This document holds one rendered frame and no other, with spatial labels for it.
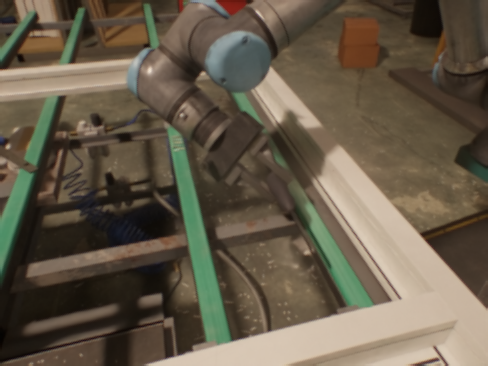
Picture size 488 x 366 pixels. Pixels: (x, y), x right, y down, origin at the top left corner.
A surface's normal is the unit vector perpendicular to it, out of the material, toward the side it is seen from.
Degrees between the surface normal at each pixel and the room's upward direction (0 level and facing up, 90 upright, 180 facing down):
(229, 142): 68
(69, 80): 90
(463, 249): 0
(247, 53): 92
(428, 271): 0
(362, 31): 90
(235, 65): 92
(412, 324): 0
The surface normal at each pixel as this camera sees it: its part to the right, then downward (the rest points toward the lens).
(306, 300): -0.02, -0.79
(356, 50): -0.04, 0.61
